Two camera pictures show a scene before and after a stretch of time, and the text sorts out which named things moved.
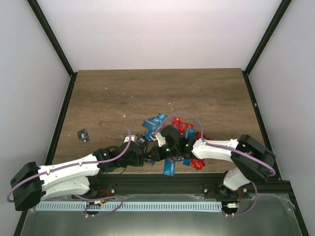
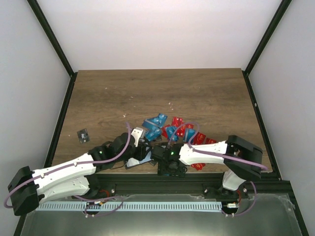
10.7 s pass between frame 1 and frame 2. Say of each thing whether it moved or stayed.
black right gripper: moved
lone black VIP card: stayed
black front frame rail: stayed
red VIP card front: stayed
